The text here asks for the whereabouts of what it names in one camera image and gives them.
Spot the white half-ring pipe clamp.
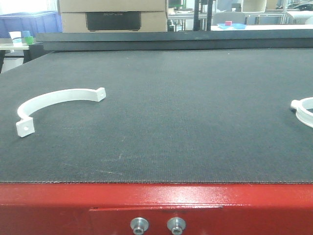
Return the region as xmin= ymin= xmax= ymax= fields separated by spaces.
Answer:
xmin=16 ymin=87 xmax=106 ymax=138

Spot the white PVC pipe fitting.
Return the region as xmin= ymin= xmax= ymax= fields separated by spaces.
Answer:
xmin=291 ymin=97 xmax=313 ymax=128

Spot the dark grey table mat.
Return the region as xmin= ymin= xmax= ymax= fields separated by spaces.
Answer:
xmin=0 ymin=48 xmax=313 ymax=183

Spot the left silver bolt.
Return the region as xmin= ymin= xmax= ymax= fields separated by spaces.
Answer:
xmin=130 ymin=217 xmax=149 ymax=235

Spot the silver bolt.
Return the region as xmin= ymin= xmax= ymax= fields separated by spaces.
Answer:
xmin=167 ymin=217 xmax=186 ymax=235
xmin=130 ymin=217 xmax=149 ymax=235

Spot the right silver bolt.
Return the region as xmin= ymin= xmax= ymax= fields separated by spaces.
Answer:
xmin=167 ymin=217 xmax=186 ymax=235

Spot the blue tray with red cube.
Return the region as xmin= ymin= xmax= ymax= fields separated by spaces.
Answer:
xmin=217 ymin=21 xmax=246 ymax=30

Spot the blue plastic crate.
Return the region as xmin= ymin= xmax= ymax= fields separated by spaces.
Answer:
xmin=0 ymin=11 xmax=63 ymax=38

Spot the green plastic cup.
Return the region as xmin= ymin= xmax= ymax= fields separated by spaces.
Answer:
xmin=24 ymin=36 xmax=34 ymax=45

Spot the white paper cup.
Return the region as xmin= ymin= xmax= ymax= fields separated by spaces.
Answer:
xmin=9 ymin=31 xmax=22 ymax=47

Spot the red metal table frame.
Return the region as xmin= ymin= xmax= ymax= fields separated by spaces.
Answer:
xmin=0 ymin=184 xmax=313 ymax=235

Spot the cardboard box with handle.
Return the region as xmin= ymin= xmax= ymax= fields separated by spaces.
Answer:
xmin=58 ymin=0 xmax=168 ymax=33

